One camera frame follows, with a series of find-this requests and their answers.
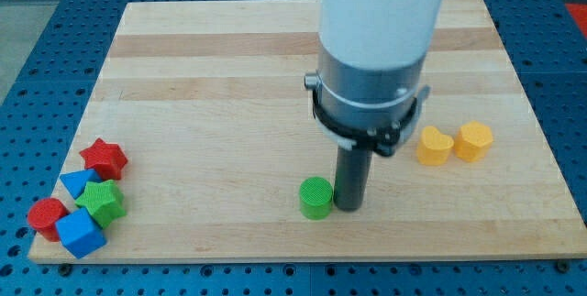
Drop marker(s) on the red cylinder block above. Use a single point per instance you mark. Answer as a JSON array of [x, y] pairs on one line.
[[43, 216]]

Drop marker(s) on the red star block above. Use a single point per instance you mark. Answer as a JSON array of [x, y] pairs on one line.
[[107, 159]]

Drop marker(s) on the green cylinder block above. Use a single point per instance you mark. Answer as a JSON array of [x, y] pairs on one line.
[[315, 196]]

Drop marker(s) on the yellow heart block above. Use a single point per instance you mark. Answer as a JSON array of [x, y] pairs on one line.
[[434, 147]]

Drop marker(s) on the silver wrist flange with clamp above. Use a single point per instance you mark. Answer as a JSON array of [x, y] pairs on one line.
[[370, 109]]

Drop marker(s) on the green star block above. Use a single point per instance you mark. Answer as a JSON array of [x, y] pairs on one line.
[[103, 201]]

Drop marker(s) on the wooden board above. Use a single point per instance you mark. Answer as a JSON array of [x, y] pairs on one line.
[[207, 101]]

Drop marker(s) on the blue triangle block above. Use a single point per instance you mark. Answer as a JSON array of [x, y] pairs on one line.
[[74, 182]]

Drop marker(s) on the blue cube block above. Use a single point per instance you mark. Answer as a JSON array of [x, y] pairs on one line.
[[80, 234]]

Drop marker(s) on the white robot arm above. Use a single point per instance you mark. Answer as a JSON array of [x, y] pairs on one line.
[[371, 34]]

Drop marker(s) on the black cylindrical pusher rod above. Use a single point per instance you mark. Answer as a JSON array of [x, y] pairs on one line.
[[351, 177]]

